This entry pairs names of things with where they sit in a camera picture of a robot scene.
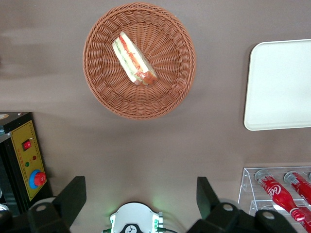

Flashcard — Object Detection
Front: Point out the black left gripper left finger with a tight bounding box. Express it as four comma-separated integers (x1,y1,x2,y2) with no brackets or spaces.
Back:
53,176,87,228

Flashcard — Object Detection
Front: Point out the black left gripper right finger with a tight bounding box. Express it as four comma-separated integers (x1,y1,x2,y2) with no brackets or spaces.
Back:
196,176,221,220

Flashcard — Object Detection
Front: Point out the triangular sandwich wedge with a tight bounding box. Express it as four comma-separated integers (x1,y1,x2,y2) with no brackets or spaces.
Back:
111,31,158,87

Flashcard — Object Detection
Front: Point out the round brown wicker basket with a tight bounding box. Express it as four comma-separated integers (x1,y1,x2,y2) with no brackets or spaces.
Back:
82,1,197,120

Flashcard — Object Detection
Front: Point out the beige rectangular tray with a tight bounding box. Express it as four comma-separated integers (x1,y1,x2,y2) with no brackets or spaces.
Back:
243,38,311,132

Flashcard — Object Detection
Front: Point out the clear acrylic bottle rack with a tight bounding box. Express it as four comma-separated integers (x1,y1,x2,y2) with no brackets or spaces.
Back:
237,166,311,219

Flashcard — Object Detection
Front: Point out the black food warmer machine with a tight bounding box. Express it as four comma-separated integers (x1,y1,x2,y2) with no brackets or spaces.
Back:
0,111,53,218

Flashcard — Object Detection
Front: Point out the red cola bottle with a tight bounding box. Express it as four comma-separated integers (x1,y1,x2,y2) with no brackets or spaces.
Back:
254,169,311,233
283,170,311,206

